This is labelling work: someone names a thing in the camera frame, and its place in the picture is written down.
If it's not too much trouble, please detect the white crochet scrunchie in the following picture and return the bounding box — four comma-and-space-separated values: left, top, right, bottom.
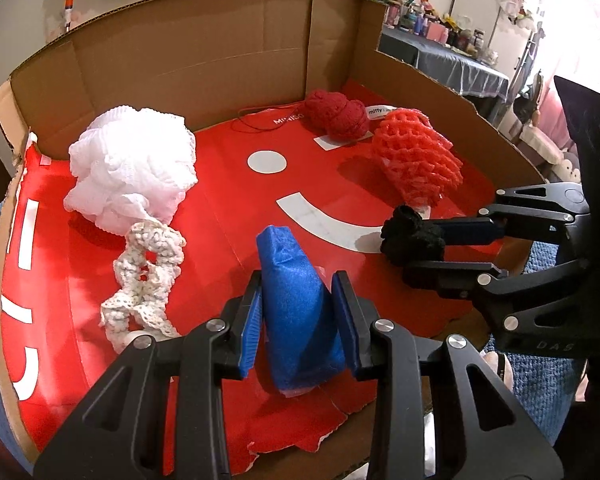
99, 219, 186, 353

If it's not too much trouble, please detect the blue knitted blanket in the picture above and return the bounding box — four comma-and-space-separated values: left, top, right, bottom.
0, 204, 589, 476

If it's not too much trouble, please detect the red foam fruit net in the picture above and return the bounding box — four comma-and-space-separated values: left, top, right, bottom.
372, 108, 464, 208

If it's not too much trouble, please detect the brown cardboard box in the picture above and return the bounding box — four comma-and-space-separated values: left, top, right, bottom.
0, 0, 540, 478

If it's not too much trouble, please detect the dark cloth covered table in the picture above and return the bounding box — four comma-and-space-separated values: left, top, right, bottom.
378, 26, 509, 125

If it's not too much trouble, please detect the blue sponge cloth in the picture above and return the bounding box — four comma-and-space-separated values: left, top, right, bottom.
257, 226, 346, 396

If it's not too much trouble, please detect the red yarn ball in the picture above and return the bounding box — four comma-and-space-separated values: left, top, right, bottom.
301, 90, 370, 143

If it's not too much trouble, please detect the white mesh bath pouf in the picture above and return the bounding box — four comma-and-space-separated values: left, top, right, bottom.
64, 105, 198, 235

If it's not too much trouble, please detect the red plastic bag liner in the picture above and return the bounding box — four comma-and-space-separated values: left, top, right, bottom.
2, 107, 486, 479

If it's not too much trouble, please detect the black fuzzy pom pom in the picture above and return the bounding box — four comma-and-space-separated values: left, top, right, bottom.
380, 204, 445, 268

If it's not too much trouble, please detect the orange tipped stick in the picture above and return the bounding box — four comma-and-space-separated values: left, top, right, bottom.
64, 0, 74, 34

